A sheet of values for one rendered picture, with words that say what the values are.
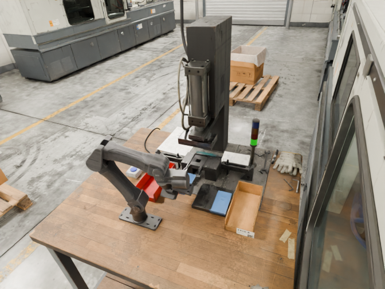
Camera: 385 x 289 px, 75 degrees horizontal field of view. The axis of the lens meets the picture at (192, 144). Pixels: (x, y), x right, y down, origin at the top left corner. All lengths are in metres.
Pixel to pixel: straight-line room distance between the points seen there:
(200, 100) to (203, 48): 0.22
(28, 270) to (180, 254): 1.62
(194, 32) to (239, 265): 0.95
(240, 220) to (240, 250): 0.14
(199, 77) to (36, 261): 1.99
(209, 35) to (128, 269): 0.99
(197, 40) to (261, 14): 9.31
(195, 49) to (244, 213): 0.77
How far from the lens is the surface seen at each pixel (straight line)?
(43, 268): 2.46
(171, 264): 1.09
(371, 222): 0.42
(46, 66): 6.08
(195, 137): 1.22
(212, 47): 1.13
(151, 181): 1.40
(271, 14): 10.36
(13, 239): 2.80
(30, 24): 5.96
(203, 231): 1.16
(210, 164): 1.35
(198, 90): 1.12
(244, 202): 1.27
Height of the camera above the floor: 1.84
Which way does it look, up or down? 35 degrees down
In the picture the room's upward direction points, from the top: 4 degrees counter-clockwise
